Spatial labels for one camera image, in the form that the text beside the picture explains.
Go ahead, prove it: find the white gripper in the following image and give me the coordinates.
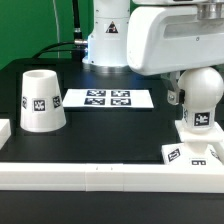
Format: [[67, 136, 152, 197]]
[[127, 5, 224, 105]]

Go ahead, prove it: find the white lamp bulb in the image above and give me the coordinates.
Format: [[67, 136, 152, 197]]
[[178, 67, 224, 133]]

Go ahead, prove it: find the white lamp base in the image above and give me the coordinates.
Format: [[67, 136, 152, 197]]
[[161, 120, 224, 167]]

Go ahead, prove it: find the white lamp shade cone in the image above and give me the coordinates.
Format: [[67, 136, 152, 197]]
[[20, 69, 66, 133]]

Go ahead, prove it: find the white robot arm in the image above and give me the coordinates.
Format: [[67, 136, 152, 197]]
[[83, 0, 224, 105]]

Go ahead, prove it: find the white marker card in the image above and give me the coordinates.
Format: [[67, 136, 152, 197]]
[[63, 89, 154, 109]]

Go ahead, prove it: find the black pole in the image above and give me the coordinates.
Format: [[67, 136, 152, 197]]
[[72, 0, 82, 39]]

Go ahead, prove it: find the white fence front wall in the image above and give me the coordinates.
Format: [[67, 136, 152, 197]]
[[0, 163, 224, 193]]

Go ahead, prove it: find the white fence wall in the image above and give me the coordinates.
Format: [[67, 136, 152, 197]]
[[0, 163, 224, 193], [0, 119, 11, 150]]

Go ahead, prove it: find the black cable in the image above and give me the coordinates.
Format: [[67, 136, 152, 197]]
[[32, 39, 88, 60]]

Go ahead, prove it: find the white thin cable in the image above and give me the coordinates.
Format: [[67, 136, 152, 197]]
[[52, 0, 62, 59]]

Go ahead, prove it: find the white fence left wall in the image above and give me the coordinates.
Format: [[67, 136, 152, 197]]
[[0, 119, 11, 150]]

